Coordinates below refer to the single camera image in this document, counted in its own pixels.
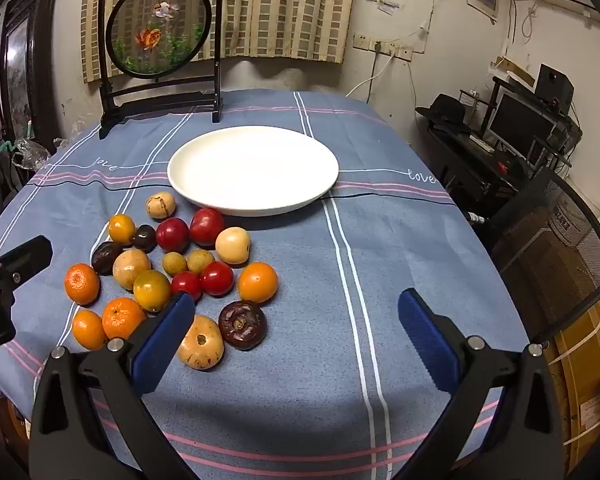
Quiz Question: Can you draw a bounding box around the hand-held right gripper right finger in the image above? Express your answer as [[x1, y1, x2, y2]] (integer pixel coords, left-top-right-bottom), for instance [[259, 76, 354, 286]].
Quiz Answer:
[[397, 287, 566, 480]]

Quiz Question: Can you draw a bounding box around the black computer desk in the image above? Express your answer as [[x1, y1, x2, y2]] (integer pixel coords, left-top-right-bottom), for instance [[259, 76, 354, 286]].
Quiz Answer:
[[415, 110, 581, 216]]

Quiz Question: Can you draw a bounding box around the orange tangerine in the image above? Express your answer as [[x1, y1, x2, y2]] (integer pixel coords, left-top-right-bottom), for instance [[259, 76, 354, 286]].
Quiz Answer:
[[102, 297, 147, 340], [64, 263, 101, 306]]

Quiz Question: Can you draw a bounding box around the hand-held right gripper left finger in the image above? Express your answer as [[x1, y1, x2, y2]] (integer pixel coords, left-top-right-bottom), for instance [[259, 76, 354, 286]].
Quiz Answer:
[[28, 291, 197, 480]]

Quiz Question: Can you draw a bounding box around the tan speckled round fruit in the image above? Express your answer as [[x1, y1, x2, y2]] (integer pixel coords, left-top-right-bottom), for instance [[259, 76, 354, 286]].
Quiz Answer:
[[177, 314, 225, 371]]

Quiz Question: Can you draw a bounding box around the red cherry tomato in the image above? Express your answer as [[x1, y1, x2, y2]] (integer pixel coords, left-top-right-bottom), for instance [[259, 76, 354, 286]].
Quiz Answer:
[[200, 261, 235, 296], [170, 271, 203, 302]]

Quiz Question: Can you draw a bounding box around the small tan longan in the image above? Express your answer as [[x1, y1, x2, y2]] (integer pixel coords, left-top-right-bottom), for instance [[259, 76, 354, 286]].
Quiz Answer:
[[186, 248, 216, 275], [162, 251, 188, 277]]

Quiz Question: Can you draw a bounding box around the yellowish beige round fruit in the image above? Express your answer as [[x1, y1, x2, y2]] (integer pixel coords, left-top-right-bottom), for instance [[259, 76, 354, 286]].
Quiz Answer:
[[112, 248, 152, 292]]

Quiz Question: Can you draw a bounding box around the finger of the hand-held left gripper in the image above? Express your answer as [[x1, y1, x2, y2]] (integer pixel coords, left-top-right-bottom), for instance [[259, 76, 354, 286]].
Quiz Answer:
[[0, 235, 53, 291]]

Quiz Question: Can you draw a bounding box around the beige checked curtain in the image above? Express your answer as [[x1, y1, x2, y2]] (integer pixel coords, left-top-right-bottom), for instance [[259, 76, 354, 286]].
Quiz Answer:
[[81, 0, 359, 84]]

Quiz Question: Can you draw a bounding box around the smooth beige round fruit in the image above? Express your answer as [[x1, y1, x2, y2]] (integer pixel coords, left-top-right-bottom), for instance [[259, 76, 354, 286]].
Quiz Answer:
[[215, 227, 252, 265]]

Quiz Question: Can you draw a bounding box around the dark purple mangosteen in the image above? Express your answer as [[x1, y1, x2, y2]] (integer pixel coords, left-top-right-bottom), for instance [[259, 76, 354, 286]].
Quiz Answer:
[[218, 300, 268, 351]]

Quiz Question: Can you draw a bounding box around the computer monitor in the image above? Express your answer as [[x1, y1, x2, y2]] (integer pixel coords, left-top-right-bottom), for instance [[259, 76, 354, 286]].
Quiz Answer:
[[482, 91, 558, 163]]

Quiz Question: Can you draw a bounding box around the dark wooden framed picture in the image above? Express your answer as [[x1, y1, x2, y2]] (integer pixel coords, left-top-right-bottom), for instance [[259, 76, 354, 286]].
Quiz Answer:
[[0, 0, 63, 146]]

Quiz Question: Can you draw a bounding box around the beige fruit with brown marks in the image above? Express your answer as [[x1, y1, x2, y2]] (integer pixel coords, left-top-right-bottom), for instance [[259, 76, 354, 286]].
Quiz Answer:
[[145, 191, 177, 221]]

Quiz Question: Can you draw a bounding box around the red plum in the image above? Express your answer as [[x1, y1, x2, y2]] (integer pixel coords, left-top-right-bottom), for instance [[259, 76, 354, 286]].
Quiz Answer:
[[155, 217, 190, 254], [189, 207, 226, 247]]

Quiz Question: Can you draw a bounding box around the white round plate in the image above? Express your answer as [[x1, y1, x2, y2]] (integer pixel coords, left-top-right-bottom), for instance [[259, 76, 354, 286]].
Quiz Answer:
[[167, 126, 340, 217]]

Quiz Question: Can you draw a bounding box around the dark purple passion fruit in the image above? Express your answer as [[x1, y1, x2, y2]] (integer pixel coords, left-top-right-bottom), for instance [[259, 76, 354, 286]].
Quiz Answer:
[[91, 241, 124, 276]]

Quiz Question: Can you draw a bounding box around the black hat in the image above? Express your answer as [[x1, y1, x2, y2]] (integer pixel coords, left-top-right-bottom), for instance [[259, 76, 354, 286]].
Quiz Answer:
[[415, 93, 473, 133]]

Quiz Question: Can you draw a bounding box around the small yellow orange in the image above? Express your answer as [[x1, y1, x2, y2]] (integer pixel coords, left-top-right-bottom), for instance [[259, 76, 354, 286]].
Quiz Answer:
[[108, 214, 137, 245]]

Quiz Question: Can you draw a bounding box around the brown cardboard box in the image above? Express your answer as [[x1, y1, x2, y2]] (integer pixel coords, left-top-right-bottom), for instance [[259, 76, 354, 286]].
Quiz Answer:
[[545, 200, 600, 471]]

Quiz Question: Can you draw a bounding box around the yellow green orange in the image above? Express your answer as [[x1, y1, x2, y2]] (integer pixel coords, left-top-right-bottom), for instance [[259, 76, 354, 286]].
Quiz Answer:
[[133, 269, 172, 313]]

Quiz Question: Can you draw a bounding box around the blue striped tablecloth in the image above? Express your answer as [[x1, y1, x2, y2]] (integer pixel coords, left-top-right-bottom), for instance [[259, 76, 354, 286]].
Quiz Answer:
[[0, 89, 531, 480]]

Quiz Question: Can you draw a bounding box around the clear plastic bag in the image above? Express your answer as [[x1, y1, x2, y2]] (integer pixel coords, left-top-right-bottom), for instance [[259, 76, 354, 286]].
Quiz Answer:
[[12, 137, 68, 171]]

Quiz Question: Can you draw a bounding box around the black mesh chair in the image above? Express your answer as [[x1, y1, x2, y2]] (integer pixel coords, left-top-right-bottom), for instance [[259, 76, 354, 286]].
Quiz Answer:
[[480, 167, 600, 346]]

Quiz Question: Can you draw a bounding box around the white power cable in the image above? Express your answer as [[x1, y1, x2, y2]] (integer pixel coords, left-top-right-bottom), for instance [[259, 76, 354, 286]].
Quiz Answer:
[[344, 52, 396, 98]]

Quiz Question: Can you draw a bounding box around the smooth orange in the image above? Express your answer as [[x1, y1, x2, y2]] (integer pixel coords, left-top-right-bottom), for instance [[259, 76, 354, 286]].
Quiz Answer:
[[72, 309, 108, 351], [237, 262, 279, 304]]

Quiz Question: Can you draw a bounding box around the small dark purple fruit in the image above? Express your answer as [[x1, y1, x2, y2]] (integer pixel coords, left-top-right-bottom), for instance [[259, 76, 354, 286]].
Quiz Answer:
[[131, 224, 158, 253]]

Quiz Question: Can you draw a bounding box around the black speaker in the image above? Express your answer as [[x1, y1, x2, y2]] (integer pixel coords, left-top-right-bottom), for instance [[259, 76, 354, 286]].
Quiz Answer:
[[535, 63, 575, 113]]

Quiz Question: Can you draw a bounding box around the round embroidered black-framed screen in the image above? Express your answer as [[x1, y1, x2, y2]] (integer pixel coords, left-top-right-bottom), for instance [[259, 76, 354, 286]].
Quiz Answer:
[[97, 0, 227, 141]]

